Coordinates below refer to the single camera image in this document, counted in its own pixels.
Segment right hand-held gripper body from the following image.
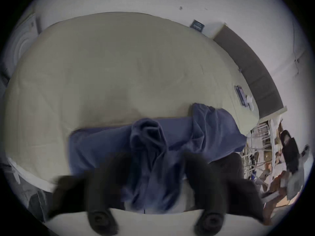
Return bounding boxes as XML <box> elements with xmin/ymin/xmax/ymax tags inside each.
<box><xmin>287</xmin><ymin>144</ymin><xmax>311</xmax><ymax>202</ymax></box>

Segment dark phone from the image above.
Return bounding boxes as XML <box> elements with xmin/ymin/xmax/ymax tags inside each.
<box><xmin>234</xmin><ymin>85</ymin><xmax>247</xmax><ymax>107</ymax></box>

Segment white metal rack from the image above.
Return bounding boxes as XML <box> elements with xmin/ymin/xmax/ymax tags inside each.
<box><xmin>251</xmin><ymin>121</ymin><xmax>272</xmax><ymax>148</ymax></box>

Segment person's right hand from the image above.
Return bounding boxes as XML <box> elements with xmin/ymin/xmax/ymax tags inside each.
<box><xmin>269</xmin><ymin>171</ymin><xmax>289</xmax><ymax>197</ymax></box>

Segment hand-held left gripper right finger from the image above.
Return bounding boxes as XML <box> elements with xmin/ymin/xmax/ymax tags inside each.
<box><xmin>182</xmin><ymin>151</ymin><xmax>265</xmax><ymax>235</ymax></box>

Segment small blue card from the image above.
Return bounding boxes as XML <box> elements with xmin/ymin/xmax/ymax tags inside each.
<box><xmin>190</xmin><ymin>20</ymin><xmax>205</xmax><ymax>33</ymax></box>

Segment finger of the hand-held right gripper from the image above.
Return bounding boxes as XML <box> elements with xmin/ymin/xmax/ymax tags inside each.
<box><xmin>281</xmin><ymin>130</ymin><xmax>300</xmax><ymax>174</ymax></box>

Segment bed with beige sheet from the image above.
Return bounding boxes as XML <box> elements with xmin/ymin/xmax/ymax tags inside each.
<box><xmin>4</xmin><ymin>12</ymin><xmax>260</xmax><ymax>189</ymax></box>

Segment person's right forearm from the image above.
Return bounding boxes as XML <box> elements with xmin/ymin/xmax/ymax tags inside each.
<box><xmin>262</xmin><ymin>193</ymin><xmax>281</xmax><ymax>225</ymax></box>

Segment dark blue shirt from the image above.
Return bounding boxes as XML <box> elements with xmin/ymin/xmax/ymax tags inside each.
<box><xmin>68</xmin><ymin>103</ymin><xmax>248</xmax><ymax>212</ymax></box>

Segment dark brown padded headboard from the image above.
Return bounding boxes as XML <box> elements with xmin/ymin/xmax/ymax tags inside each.
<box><xmin>213</xmin><ymin>26</ymin><xmax>284</xmax><ymax>119</ymax></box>

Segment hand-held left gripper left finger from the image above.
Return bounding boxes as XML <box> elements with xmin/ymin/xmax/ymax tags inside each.
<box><xmin>49</xmin><ymin>153</ymin><xmax>129</xmax><ymax>235</ymax></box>

